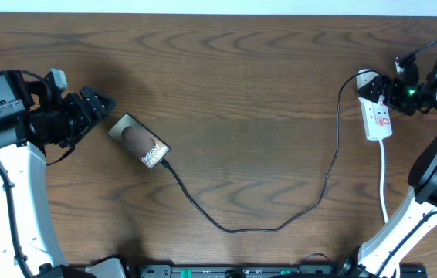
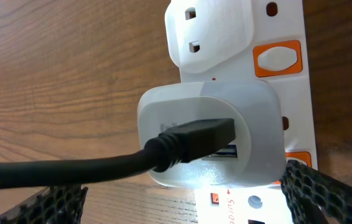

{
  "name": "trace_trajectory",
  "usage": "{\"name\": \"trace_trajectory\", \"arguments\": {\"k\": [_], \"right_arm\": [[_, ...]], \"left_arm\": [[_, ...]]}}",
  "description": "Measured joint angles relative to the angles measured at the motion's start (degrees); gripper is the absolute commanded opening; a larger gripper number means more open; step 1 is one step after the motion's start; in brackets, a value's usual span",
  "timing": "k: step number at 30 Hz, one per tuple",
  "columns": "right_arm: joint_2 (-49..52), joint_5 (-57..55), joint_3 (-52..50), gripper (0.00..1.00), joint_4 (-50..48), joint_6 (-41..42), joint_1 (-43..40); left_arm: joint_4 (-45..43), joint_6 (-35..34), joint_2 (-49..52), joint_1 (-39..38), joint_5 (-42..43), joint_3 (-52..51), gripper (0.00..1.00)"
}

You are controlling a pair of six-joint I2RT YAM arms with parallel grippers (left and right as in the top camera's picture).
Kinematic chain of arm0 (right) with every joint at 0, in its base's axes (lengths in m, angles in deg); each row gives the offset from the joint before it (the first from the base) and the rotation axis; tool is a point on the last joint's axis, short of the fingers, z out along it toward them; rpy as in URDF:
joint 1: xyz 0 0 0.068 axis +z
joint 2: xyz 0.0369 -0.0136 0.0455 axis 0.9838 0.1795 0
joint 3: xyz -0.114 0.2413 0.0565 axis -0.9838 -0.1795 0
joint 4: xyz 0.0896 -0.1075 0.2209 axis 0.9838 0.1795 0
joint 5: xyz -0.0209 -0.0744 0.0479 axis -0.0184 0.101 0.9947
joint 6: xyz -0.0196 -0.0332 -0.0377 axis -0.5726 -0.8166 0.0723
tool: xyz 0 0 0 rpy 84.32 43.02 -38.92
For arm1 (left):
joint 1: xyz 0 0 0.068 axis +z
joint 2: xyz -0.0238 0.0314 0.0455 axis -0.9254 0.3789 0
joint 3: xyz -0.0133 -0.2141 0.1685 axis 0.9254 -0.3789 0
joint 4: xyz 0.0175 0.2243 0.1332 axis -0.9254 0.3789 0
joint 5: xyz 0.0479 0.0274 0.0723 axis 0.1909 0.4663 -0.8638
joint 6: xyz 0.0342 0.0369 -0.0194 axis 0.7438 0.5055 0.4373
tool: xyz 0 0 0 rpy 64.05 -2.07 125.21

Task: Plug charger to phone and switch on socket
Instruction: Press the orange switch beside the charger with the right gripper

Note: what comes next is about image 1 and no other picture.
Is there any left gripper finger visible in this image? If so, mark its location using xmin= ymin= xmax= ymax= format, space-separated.
xmin=80 ymin=86 xmax=115 ymax=116
xmin=59 ymin=103 xmax=116 ymax=148

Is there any black USB charging cable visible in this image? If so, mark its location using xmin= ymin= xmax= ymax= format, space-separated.
xmin=159 ymin=69 xmax=381 ymax=234

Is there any black left camera cable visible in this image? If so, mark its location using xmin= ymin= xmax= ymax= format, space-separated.
xmin=0 ymin=69 xmax=76 ymax=278

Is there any white USB charger adapter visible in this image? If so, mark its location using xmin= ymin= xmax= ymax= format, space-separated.
xmin=356 ymin=69 xmax=378 ymax=90

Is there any white power strip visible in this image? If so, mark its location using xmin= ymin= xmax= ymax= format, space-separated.
xmin=358 ymin=96 xmax=392 ymax=141

